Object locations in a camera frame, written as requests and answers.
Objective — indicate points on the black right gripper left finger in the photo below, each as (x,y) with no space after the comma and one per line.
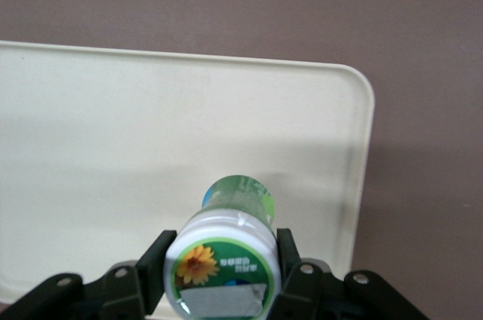
(151,278)

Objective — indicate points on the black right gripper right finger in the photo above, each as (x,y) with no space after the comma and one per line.
(302,290)

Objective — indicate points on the green gum bottle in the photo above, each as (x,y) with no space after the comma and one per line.
(226,237)

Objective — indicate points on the cream plastic tray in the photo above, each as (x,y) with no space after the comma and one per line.
(151,127)

